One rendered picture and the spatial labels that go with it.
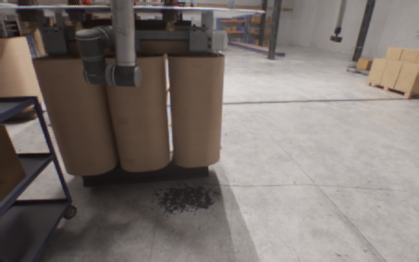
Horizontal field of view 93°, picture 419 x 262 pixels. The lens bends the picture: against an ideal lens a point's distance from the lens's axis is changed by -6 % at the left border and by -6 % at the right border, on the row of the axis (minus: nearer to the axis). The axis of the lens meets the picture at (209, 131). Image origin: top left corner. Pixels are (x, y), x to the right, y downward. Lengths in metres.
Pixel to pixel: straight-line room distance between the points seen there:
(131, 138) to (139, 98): 0.31
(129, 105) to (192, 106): 0.44
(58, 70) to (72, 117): 0.31
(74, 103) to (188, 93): 0.76
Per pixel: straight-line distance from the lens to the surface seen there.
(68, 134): 1.77
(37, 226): 1.78
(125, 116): 1.60
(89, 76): 1.23
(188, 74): 1.49
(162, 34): 1.55
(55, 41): 1.65
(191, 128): 1.62
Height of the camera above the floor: 1.25
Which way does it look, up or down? 26 degrees down
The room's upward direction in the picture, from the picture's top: 2 degrees clockwise
